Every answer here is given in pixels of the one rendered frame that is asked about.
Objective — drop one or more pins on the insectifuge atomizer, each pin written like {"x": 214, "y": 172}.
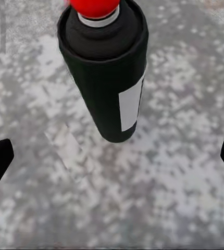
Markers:
{"x": 104, "y": 43}

